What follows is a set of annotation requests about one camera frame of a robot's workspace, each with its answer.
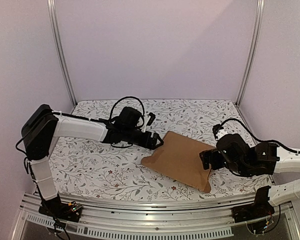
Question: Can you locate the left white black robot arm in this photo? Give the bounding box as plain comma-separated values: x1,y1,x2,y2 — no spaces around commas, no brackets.
18,104,164,217

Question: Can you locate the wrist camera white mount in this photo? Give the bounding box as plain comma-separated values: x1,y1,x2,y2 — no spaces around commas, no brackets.
212,124,228,141
140,112,156,133

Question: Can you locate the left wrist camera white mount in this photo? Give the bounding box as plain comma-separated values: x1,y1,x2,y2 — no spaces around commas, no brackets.
140,112,156,133

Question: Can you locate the aluminium front rail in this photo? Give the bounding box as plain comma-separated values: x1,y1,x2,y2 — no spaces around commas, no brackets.
12,193,300,240

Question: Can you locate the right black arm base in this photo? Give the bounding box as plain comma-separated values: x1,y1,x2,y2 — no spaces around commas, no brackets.
231,185,275,223

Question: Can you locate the right aluminium frame post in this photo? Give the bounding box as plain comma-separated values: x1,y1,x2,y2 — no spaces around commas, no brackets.
235,0,265,108

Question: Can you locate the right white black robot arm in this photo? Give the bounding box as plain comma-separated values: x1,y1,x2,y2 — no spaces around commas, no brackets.
199,133,300,218

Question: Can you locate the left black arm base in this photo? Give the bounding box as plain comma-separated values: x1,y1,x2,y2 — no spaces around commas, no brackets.
38,195,83,223

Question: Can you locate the floral patterned table mat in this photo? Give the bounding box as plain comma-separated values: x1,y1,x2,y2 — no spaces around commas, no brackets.
49,99,272,202

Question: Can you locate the brown cardboard box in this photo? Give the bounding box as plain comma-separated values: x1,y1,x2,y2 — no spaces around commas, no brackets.
141,131,215,193

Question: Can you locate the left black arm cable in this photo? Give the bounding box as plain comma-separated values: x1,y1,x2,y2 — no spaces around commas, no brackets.
109,96,146,126

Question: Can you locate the aluminium frame post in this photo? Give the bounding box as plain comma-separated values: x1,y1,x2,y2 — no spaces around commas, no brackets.
46,0,78,107
235,0,265,108

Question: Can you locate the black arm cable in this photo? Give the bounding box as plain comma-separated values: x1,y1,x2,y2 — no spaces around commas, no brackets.
221,118,298,153
109,96,146,126

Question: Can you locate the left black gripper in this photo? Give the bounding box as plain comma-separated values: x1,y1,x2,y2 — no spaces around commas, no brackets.
122,127,164,150

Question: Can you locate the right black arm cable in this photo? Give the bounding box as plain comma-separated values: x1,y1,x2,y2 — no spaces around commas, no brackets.
221,118,298,153

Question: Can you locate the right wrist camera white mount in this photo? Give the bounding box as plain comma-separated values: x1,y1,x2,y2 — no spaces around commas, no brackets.
212,124,228,141

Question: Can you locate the left aluminium frame post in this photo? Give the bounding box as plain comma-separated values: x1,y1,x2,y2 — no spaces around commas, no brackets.
46,0,78,107

